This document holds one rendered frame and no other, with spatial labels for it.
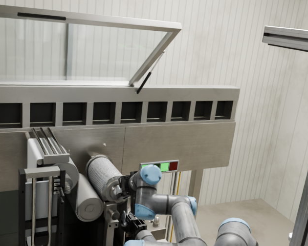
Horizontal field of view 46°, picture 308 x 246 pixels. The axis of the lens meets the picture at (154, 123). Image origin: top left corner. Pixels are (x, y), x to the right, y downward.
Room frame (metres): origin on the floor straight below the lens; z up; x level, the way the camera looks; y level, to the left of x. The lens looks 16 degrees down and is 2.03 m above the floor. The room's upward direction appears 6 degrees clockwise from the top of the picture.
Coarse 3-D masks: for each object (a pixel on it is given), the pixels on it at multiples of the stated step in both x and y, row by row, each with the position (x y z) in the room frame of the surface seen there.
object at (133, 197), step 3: (132, 192) 1.33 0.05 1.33; (135, 192) 1.33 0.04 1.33; (132, 195) 1.32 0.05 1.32; (135, 195) 1.33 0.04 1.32; (132, 198) 1.32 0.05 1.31; (135, 198) 1.33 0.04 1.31; (132, 201) 1.32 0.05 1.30; (132, 204) 1.32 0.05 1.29; (132, 207) 1.32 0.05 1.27; (132, 210) 1.32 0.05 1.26; (132, 213) 1.32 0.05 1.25
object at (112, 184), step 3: (117, 180) 1.48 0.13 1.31; (120, 180) 1.48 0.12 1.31; (111, 183) 1.46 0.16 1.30; (114, 183) 1.47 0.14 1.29; (117, 183) 1.48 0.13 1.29; (108, 186) 1.46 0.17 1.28; (111, 186) 1.46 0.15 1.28; (108, 189) 1.46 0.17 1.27; (105, 192) 1.46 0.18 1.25; (108, 192) 1.46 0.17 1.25; (105, 195) 1.46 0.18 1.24; (108, 195) 1.46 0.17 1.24; (108, 198) 1.46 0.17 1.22; (111, 198) 1.47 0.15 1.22; (111, 201) 1.47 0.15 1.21; (117, 201) 1.48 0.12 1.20; (120, 201) 1.49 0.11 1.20
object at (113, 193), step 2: (116, 184) 1.47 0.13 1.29; (118, 184) 1.48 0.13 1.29; (114, 186) 1.46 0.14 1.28; (116, 186) 1.46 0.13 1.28; (112, 188) 1.46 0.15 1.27; (114, 188) 1.46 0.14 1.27; (116, 188) 1.46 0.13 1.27; (120, 188) 1.47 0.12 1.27; (110, 190) 1.46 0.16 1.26; (112, 190) 1.45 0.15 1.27; (114, 190) 1.46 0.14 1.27; (116, 190) 1.46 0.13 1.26; (110, 192) 1.46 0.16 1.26; (112, 192) 1.45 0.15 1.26; (114, 192) 1.46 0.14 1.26; (116, 192) 1.47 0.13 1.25; (110, 194) 1.45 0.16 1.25; (112, 194) 1.45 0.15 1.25; (114, 194) 1.46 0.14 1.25; (116, 194) 1.47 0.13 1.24; (112, 196) 1.45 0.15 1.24; (114, 196) 1.46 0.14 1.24; (116, 196) 1.46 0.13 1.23; (112, 198) 1.46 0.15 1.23; (114, 198) 1.46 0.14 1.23; (116, 198) 1.46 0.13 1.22; (116, 200) 1.47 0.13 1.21
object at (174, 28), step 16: (0, 16) 1.23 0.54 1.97; (16, 16) 1.24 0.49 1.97; (32, 16) 1.26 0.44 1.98; (48, 16) 1.28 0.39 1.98; (64, 16) 1.31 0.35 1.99; (80, 16) 1.34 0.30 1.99; (96, 16) 1.37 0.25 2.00; (112, 16) 1.41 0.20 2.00; (176, 32) 1.54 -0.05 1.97; (160, 48) 1.62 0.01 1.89; (144, 80) 1.80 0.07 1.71
